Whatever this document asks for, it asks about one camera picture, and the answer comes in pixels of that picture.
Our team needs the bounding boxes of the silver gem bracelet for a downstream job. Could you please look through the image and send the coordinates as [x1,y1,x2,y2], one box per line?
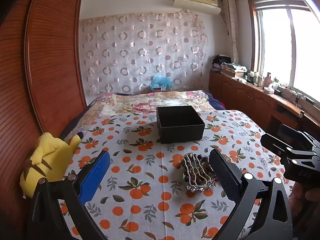
[186,180,220,193]

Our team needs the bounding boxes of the orange fruit print tablecloth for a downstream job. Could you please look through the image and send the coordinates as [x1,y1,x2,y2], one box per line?
[57,109,298,240]

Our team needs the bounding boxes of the wooden wardrobe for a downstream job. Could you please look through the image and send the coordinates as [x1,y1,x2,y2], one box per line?
[0,0,87,230]

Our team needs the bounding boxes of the person's right hand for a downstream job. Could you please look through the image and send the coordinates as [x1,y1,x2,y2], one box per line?
[292,182,320,220]

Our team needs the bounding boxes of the stack of books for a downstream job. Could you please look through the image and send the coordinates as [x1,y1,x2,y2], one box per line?
[221,62,247,79]

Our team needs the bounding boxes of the silver chain necklace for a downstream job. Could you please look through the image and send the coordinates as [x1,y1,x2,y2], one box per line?
[184,155,213,190]

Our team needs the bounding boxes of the yellow plush toy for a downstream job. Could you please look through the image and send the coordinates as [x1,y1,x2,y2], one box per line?
[20,131,84,198]

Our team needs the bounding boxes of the pale window curtain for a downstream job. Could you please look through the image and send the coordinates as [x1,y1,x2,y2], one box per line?
[222,0,239,65]

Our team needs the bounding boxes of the circle patterned sheer curtain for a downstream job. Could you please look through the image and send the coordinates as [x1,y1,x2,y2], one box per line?
[79,10,208,96]

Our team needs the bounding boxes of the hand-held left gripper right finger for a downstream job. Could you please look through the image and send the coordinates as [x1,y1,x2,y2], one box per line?
[209,149,293,240]

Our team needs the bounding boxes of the window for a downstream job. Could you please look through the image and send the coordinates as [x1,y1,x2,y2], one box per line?
[247,0,320,100]

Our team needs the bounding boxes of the wooden cabinet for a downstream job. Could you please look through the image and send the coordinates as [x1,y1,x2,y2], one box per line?
[209,71,320,135]

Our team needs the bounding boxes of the pile of folded clothes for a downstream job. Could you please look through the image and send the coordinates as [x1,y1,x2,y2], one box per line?
[212,54,233,73]

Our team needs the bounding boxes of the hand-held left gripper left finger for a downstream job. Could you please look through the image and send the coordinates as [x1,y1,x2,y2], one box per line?
[26,151,111,240]

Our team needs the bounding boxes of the blue plastic bag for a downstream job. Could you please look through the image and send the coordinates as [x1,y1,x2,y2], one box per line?
[150,75,172,92]

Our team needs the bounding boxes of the dark blue blanket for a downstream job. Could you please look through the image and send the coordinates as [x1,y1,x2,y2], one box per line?
[206,92,226,110]

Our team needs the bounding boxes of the brown wooden bead bracelet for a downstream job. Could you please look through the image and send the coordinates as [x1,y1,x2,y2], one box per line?
[182,154,218,188]

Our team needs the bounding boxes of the black cardboard box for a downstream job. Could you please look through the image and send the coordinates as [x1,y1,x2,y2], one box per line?
[156,105,205,144]

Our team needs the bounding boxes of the white air conditioner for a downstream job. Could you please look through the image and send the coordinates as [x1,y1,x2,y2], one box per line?
[174,0,222,15]

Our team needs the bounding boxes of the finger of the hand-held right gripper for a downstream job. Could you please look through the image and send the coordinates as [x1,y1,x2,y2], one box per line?
[260,133,317,166]
[279,124,318,147]

